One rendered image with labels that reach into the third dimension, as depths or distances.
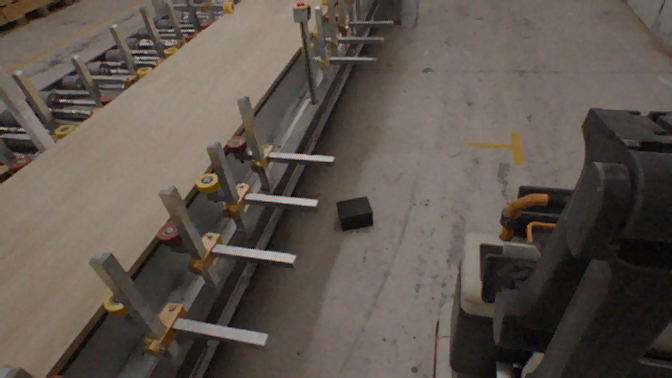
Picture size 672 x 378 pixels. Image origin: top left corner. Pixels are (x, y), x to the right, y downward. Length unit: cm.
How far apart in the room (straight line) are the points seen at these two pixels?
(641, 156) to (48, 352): 125
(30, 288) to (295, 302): 118
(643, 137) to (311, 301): 194
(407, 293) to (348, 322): 34
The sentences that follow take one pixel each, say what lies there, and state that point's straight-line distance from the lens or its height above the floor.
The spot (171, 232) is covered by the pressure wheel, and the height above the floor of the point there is 90.
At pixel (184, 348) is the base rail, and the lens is 136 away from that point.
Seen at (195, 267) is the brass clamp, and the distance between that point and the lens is 132.
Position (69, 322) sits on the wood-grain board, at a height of 90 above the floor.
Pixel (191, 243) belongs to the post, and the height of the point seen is 93.
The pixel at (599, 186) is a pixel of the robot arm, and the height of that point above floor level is 161.
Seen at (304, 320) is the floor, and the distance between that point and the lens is 211.
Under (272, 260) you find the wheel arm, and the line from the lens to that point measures 126.
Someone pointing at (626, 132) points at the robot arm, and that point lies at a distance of 34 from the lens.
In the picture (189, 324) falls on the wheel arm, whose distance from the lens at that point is 125.
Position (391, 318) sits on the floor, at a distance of 208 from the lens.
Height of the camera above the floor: 179
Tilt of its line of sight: 41 degrees down
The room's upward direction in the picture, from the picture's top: 7 degrees counter-clockwise
